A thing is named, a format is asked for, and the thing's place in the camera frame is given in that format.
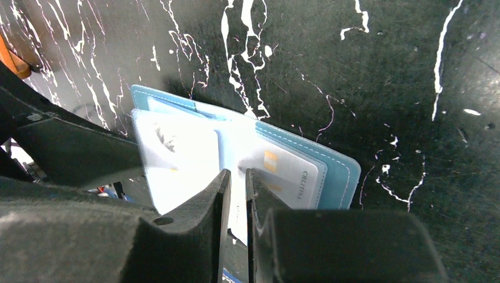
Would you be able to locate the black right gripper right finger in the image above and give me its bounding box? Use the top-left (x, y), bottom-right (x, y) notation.
top-left (245, 169), bottom-right (449, 282)

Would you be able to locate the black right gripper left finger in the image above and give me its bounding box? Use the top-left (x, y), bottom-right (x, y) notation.
top-left (1, 170), bottom-right (231, 282)

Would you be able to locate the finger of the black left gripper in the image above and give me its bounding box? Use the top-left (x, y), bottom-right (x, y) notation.
top-left (11, 115), bottom-right (144, 187)
top-left (1, 63), bottom-right (126, 139)

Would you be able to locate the white card gold chip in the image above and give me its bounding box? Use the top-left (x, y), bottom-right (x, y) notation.
top-left (228, 134), bottom-right (321, 245)

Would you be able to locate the blue leather card holder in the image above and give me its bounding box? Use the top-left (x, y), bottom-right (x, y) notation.
top-left (130, 84), bottom-right (362, 212)

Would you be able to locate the white card yellow logo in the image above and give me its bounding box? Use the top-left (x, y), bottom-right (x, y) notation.
top-left (131, 109), bottom-right (220, 215)

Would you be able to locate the orange wooden shelf rack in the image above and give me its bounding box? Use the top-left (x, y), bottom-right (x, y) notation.
top-left (1, 35), bottom-right (32, 80)

